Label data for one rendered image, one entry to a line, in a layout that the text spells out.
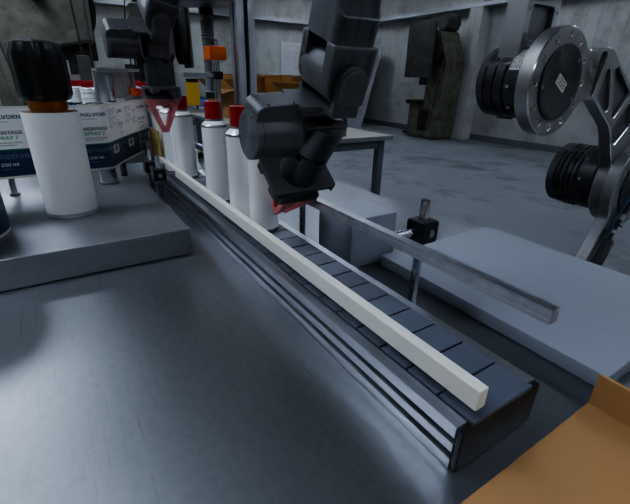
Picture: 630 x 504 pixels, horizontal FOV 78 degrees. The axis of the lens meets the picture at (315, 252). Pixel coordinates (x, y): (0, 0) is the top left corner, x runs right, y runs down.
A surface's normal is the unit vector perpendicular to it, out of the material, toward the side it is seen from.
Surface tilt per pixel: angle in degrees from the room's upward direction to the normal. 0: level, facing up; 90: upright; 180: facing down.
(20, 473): 0
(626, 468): 0
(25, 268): 90
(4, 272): 90
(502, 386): 0
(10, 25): 90
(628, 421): 90
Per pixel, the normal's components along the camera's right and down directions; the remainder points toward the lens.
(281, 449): 0.02, -0.91
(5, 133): 0.59, 0.34
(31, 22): 0.40, 0.38
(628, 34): -0.85, 0.20
